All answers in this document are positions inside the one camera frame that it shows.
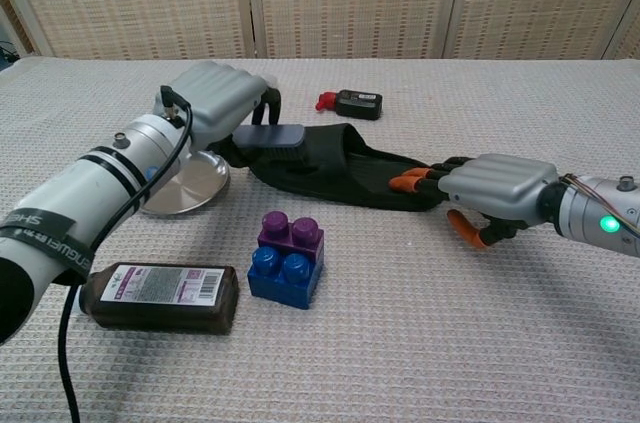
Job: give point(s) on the round steel plate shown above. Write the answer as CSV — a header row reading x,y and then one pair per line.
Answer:
x,y
195,183

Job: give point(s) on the black bottle with red cap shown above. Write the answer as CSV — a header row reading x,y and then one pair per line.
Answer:
x,y
357,104

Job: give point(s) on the small clear plastic jar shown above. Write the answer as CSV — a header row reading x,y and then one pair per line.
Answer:
x,y
271,80

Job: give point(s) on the dark blue brush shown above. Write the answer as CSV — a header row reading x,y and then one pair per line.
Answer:
x,y
275,135

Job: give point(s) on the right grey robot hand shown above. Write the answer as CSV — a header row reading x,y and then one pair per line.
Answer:
x,y
500,183

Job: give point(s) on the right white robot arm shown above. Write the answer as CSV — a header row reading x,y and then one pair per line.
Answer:
x,y
590,213

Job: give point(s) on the blue toy building block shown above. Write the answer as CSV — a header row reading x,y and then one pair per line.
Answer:
x,y
280,293

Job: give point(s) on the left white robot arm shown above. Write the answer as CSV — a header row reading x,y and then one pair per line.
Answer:
x,y
75,193

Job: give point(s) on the beige woven table cloth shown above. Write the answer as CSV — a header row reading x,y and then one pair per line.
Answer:
x,y
450,318

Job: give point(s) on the purple toy building block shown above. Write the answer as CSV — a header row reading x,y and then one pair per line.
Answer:
x,y
280,229

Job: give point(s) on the brown labelled medicine bottle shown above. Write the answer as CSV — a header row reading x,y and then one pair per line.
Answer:
x,y
160,315

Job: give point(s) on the black slide slipper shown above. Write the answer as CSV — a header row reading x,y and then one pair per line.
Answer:
x,y
350,178

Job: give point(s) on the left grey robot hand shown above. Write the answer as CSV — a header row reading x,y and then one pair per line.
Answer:
x,y
220,93

